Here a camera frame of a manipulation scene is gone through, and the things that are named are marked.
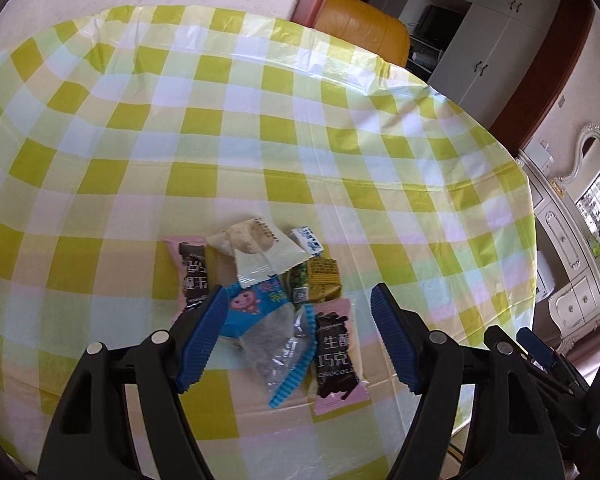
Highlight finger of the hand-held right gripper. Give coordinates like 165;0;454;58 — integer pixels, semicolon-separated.
540;385;600;441
517;327;593;411

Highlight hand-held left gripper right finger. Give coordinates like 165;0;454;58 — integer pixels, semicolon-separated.
370;282;566;480

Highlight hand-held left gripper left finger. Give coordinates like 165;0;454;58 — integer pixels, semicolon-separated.
37;285;230;480

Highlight pink chocolate packet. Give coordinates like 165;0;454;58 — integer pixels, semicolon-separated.
305;297;371;416
162;237;213;321

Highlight blue clear cartoon packet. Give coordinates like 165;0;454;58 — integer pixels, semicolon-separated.
215;280;318;408

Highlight clear packet beige pastry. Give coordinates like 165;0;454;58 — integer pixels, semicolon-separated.
205;230;241;291

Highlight yellow green small packet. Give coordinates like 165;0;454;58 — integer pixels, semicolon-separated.
286;257;341;308

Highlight white biscuit packet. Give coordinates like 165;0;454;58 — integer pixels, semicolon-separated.
225;216;306;290

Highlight small white blue candy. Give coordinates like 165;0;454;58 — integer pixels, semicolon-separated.
289;226;323;255

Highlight white ornate vanity dresser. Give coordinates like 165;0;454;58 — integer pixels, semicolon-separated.
517;155;600;361

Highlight white slatted stool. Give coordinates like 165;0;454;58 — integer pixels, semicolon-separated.
534;249;555;303

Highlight small white box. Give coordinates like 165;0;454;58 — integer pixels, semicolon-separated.
522;140;556;171

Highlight green checkered tablecloth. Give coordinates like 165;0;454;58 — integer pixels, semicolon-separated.
0;5;538;476

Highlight ornate white mirror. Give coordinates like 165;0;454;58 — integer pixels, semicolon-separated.
550;122;600;271

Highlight white wardrobe cabinet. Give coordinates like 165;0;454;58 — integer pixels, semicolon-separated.
367;0;563;131

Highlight yellow leather armchair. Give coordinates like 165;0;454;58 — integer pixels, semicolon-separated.
312;0;411;68

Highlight black appliance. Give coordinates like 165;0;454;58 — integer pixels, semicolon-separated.
417;4;466;36

